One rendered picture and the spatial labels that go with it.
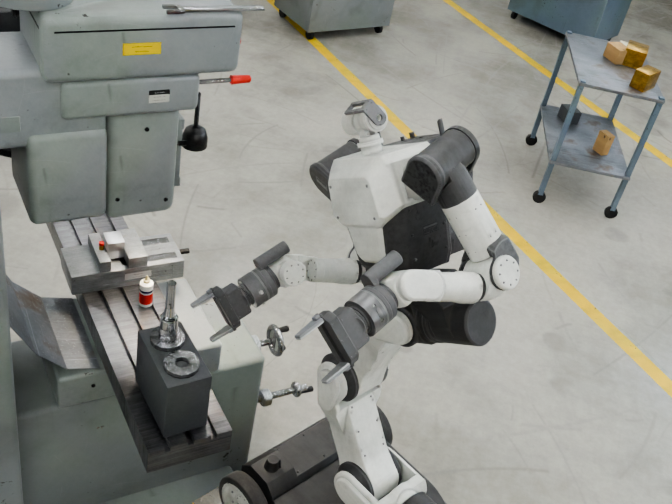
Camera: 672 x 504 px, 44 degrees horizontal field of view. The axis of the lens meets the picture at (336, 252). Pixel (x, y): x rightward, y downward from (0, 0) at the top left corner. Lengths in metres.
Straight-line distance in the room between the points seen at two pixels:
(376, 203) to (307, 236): 2.66
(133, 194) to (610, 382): 2.73
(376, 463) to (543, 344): 1.98
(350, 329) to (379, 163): 0.44
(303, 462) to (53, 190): 1.13
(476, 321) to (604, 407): 2.23
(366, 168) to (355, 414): 0.80
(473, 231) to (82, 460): 1.52
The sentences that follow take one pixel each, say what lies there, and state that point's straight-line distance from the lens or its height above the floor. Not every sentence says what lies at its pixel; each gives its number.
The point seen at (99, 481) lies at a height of 0.32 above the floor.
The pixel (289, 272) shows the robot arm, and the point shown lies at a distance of 2.15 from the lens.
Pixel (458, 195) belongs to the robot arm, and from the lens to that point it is 1.85.
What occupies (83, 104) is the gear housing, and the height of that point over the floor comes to 1.67.
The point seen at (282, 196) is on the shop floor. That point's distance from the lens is 4.85.
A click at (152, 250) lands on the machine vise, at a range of 2.72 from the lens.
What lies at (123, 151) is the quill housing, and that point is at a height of 1.52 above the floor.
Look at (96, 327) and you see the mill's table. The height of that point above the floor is 0.91.
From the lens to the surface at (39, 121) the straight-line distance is 2.07.
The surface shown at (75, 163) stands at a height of 1.52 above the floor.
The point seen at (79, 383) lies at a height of 0.81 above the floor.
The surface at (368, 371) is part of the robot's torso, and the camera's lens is 2.28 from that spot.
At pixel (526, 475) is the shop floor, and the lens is 3.69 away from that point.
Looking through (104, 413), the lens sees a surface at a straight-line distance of 2.69.
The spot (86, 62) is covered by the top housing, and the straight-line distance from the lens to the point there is 2.00.
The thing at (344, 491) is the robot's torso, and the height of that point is 0.68.
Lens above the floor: 2.65
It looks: 36 degrees down
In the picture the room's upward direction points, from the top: 12 degrees clockwise
